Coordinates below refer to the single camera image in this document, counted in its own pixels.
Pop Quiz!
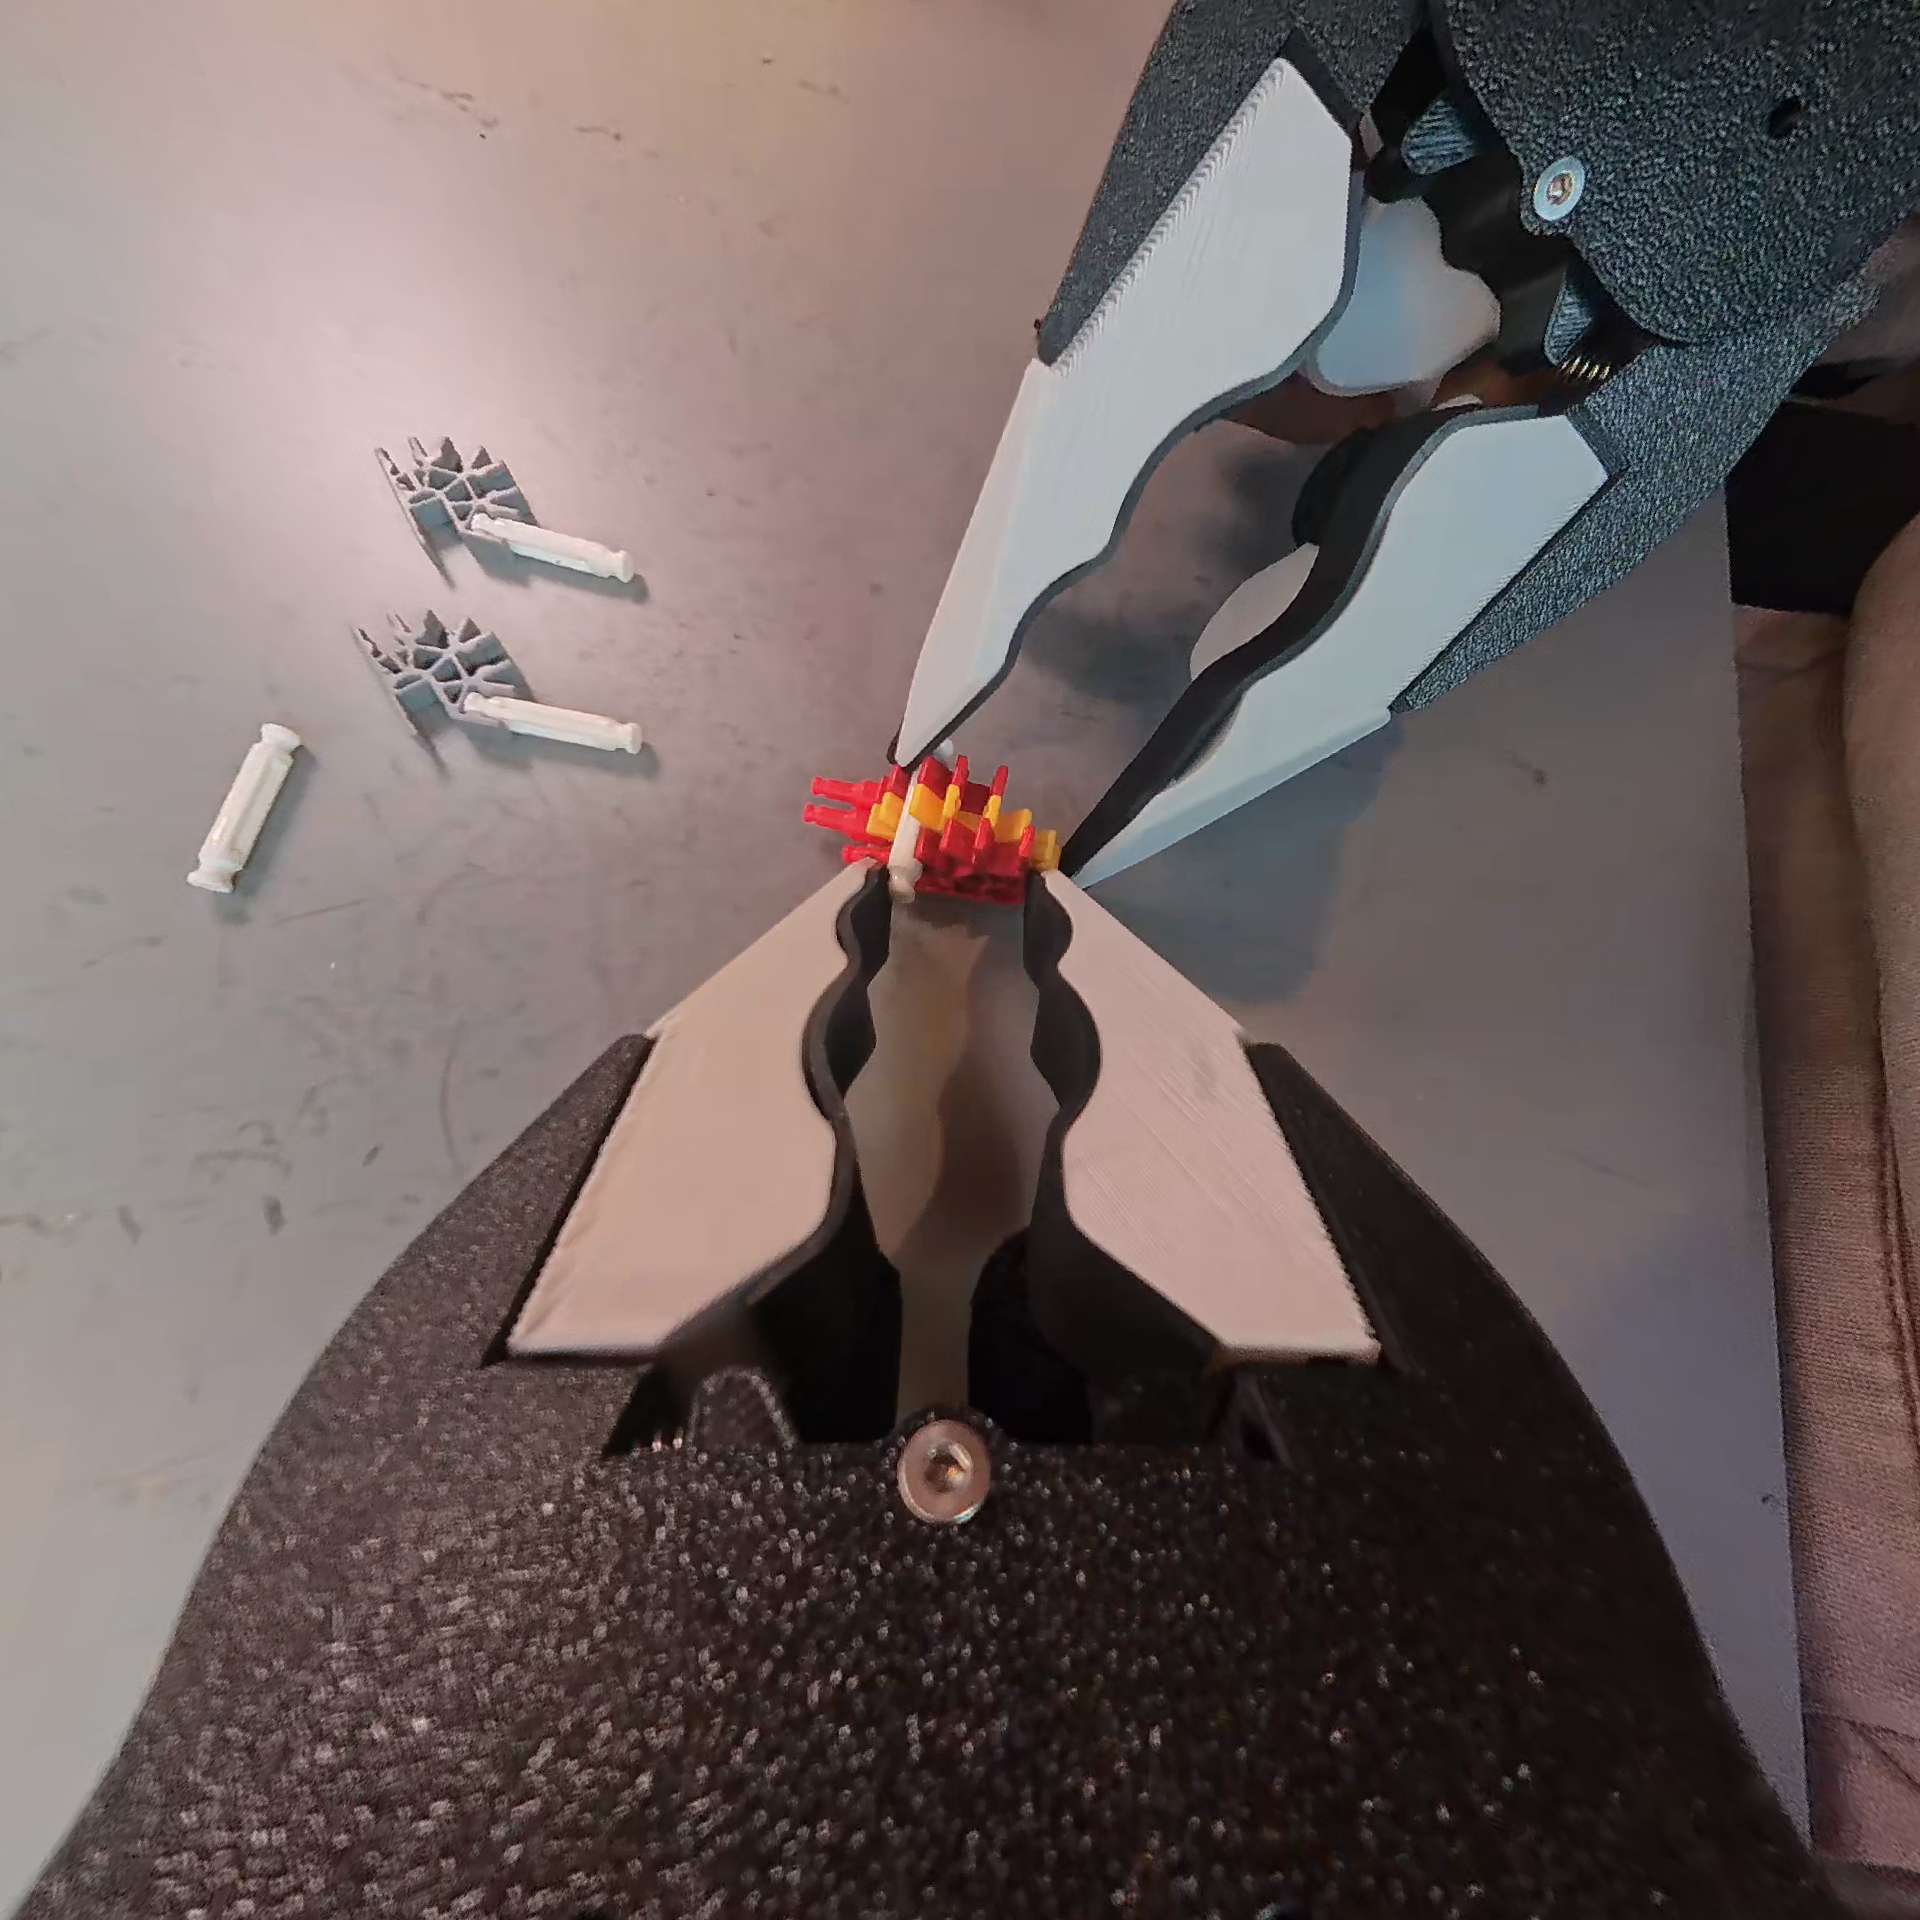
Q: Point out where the yellow toy connector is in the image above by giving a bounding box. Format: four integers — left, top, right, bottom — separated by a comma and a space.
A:
870, 791, 1061, 863

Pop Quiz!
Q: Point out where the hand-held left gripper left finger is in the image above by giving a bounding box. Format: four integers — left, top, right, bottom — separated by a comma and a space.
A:
506, 866, 902, 1442

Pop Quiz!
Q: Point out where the short white toy rod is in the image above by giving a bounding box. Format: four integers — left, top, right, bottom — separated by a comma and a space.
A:
463, 690, 644, 756
188, 723, 302, 897
469, 517, 636, 585
887, 732, 962, 901

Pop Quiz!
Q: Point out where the person's beige sweater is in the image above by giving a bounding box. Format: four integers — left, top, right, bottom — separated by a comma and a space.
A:
1733, 517, 1920, 1854

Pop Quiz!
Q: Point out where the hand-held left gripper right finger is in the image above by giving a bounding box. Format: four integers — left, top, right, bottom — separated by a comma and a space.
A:
972, 870, 1383, 1442

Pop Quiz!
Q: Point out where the grey toy connector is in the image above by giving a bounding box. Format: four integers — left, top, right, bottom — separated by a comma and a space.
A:
375, 439, 529, 554
354, 611, 534, 737

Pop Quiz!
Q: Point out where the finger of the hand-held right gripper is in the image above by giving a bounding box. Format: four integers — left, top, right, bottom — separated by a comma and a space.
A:
1068, 405, 1630, 889
887, 60, 1359, 769

